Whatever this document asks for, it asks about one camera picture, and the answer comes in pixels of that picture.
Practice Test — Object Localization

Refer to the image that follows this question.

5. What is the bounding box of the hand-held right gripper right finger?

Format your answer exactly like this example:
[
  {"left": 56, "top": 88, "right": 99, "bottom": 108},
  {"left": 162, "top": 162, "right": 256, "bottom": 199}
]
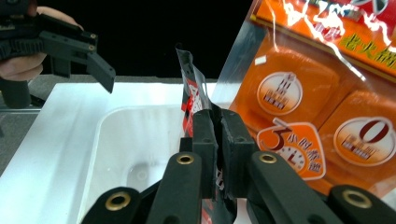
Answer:
[{"left": 219, "top": 107, "right": 259, "bottom": 200}]

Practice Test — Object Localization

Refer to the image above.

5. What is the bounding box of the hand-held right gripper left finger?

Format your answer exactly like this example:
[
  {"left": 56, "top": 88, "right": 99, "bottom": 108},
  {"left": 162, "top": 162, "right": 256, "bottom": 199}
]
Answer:
[{"left": 179, "top": 108, "right": 219, "bottom": 201}]

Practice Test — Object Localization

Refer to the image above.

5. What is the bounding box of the black and red packet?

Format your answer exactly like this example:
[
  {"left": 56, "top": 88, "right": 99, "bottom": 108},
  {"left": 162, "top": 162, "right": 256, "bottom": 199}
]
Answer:
[{"left": 175, "top": 42, "right": 239, "bottom": 224}]

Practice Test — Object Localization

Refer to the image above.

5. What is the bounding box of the clear plastic container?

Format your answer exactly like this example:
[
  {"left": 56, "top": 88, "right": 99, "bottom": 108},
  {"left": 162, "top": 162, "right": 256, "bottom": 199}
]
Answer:
[{"left": 77, "top": 105, "right": 219, "bottom": 224}]

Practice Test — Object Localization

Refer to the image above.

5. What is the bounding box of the large orange seasoning packet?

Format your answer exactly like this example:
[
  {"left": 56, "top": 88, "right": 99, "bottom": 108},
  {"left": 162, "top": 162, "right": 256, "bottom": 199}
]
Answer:
[{"left": 214, "top": 0, "right": 396, "bottom": 201}]

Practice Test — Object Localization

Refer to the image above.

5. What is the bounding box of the white plastic tray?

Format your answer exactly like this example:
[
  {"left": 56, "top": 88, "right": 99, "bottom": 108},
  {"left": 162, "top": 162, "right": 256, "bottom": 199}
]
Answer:
[{"left": 0, "top": 81, "right": 219, "bottom": 224}]

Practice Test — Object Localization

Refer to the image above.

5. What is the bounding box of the aluminium rail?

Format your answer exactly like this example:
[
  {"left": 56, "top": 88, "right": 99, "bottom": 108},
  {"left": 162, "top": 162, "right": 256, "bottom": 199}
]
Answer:
[{"left": 0, "top": 105, "right": 43, "bottom": 115}]

